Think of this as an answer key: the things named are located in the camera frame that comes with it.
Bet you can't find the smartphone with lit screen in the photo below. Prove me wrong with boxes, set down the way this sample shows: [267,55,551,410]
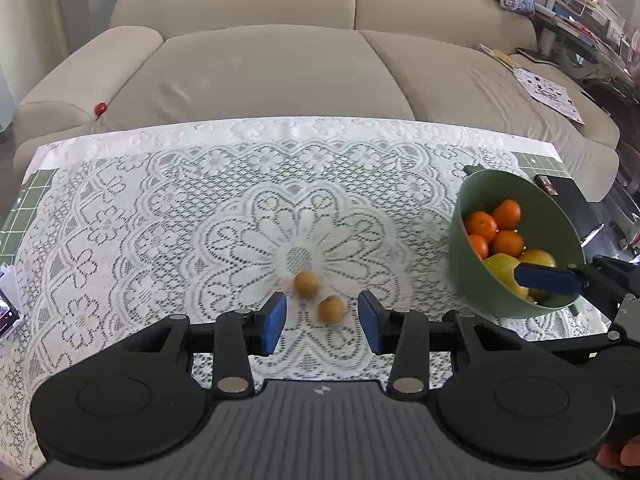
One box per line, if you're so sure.
[0,287,21,338]

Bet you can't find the cluttered side table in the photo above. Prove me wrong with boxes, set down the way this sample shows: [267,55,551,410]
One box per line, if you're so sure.
[535,0,640,86]

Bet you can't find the small brown round fruit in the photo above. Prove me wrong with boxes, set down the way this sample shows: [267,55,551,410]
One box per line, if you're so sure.
[318,295,346,326]
[293,271,320,299]

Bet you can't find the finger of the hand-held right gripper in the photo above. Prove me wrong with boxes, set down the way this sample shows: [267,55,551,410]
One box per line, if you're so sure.
[515,255,640,312]
[520,327,625,366]

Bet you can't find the yellow-edged booklet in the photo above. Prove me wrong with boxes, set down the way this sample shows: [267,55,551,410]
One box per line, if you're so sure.
[477,42,521,68]

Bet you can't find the printed white paper sheet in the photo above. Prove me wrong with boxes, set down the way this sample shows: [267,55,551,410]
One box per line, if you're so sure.
[511,65,586,125]

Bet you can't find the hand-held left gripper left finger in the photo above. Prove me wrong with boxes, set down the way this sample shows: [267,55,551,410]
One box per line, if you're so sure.
[120,291,288,400]

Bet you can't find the silver pen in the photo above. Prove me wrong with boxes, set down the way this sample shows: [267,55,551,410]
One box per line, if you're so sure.
[580,222,606,246]

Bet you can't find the white lace tablecloth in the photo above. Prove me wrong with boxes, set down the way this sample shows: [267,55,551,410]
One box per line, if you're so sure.
[0,116,611,476]

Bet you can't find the green plastic colander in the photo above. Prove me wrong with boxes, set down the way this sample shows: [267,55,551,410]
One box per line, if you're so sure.
[447,164,587,320]

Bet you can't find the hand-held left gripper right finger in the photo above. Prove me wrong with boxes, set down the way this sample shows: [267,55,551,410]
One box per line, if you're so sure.
[357,290,531,401]

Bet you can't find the black book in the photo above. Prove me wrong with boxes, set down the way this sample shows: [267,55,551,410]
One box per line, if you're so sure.
[515,47,559,66]

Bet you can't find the beige fabric sofa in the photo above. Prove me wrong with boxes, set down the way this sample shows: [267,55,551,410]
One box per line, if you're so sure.
[12,0,621,201]

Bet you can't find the person's right hand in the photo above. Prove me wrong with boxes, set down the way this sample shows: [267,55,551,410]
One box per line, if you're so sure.
[597,434,640,473]

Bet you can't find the yellow-green pear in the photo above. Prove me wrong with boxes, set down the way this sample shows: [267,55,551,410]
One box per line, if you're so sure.
[520,249,558,306]
[482,254,531,301]

